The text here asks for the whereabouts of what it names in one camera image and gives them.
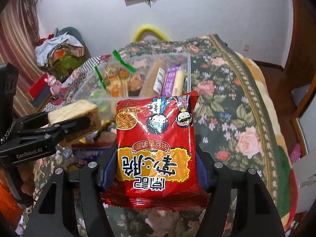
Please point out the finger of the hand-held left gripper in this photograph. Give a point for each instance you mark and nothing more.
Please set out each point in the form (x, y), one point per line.
(32, 119)
(71, 127)

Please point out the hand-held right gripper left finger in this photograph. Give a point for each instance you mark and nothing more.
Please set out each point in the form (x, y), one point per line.
(108, 170)

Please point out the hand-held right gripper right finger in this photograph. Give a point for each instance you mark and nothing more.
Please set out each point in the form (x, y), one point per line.
(201, 175)

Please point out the sandwich bread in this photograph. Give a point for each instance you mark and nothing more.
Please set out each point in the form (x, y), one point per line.
(74, 108)

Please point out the blue snack packet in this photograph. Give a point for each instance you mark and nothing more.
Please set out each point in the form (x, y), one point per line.
(84, 151)

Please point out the small green packet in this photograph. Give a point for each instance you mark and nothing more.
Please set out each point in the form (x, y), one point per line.
(98, 94)

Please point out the red instant noodle packet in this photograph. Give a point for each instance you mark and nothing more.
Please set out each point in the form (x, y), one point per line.
(158, 148)

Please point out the zip bag of yellow snacks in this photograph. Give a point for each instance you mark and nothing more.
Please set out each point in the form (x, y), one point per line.
(116, 88)

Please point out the zip bag of brown pastries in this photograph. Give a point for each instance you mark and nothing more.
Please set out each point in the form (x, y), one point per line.
(119, 72)

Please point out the zip bag of orange snacks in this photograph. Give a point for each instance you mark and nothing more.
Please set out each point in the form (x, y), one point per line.
(135, 82)

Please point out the clear plastic storage box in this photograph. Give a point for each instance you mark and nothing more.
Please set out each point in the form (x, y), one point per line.
(138, 61)

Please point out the long bread packet white label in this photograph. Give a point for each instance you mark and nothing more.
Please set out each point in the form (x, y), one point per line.
(158, 79)

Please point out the long bread packet purple label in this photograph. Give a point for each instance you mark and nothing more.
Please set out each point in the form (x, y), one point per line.
(172, 79)

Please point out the red box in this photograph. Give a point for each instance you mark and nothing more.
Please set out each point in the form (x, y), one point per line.
(39, 86)

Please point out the pink toy figure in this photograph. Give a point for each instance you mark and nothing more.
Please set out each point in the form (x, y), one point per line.
(53, 85)

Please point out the orange cloth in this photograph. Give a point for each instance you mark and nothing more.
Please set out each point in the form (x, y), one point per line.
(8, 205)

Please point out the pile of clothes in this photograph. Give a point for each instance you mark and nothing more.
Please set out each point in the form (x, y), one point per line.
(56, 51)

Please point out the striped red curtain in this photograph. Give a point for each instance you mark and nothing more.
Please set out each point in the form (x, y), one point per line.
(17, 42)

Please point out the grey chair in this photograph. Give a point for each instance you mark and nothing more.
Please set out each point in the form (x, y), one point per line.
(76, 35)

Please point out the pink slipper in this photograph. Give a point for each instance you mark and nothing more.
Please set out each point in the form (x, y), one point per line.
(295, 153)

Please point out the white wardrobe door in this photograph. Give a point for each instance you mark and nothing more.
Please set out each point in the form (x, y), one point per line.
(307, 140)

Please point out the yellow foam tube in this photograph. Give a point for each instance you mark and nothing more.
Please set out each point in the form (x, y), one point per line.
(145, 29)

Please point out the wooden door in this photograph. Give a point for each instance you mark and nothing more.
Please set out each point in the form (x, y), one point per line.
(301, 34)

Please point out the wall socket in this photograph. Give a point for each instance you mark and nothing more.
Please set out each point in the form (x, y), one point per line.
(246, 47)

